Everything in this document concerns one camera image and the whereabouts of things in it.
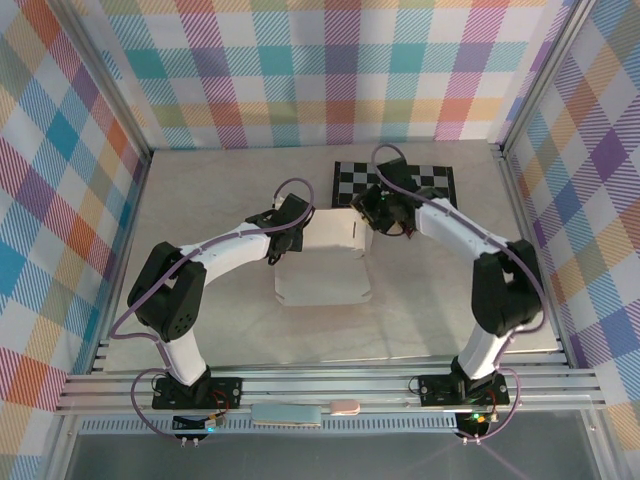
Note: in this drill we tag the pink paper box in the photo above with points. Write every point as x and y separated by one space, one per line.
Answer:
320 280

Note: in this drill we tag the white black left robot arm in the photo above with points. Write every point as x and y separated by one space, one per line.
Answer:
225 255

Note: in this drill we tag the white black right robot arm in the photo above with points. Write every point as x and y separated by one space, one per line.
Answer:
450 225

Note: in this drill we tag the black white chessboard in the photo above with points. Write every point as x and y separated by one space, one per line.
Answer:
350 180

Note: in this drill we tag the small pink oval object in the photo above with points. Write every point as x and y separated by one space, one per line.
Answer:
345 407

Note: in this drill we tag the light blue flat pad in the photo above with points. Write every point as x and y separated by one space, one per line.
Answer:
287 416

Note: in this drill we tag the small black controller board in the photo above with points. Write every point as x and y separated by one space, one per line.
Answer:
475 421
195 424

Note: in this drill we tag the aluminium side rail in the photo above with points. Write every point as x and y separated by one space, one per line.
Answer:
520 210

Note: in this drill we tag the aluminium frame rail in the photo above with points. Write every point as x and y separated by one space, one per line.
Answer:
325 380

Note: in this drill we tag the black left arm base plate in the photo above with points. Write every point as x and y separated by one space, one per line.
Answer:
222 390

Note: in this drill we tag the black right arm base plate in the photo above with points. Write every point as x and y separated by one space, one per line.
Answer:
435 390

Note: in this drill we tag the aluminium right frame post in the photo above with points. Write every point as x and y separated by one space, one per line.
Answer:
547 75

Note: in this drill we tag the aluminium frame post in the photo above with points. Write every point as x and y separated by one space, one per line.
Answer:
100 80
547 75

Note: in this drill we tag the aluminium left frame post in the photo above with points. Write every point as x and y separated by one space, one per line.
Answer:
100 80

